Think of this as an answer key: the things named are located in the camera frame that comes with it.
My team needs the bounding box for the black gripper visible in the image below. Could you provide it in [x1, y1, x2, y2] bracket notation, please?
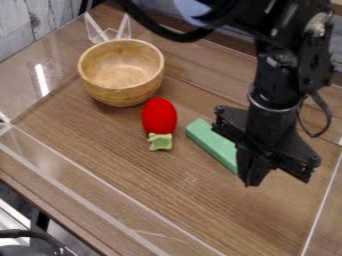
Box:
[212, 104, 320, 187]

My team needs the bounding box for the red plush fruit green stem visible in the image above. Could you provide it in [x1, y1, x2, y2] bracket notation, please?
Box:
[141, 97, 178, 151]

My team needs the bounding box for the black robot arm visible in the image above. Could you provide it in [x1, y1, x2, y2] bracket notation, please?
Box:
[116, 0, 334, 186]

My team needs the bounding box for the green rectangular block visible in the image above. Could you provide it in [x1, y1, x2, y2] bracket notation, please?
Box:
[186, 119, 238, 174]

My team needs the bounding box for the wooden bowl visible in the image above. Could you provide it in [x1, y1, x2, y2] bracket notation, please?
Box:
[77, 39, 164, 108]

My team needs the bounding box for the clear acrylic tray enclosure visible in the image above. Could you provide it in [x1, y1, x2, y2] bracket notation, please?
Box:
[0, 20, 342, 256]

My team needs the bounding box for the black table leg bracket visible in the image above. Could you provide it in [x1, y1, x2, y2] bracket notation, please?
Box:
[29, 208, 96, 256]

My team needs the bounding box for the black cable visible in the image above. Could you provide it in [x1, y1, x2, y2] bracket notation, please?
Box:
[0, 229, 65, 256]

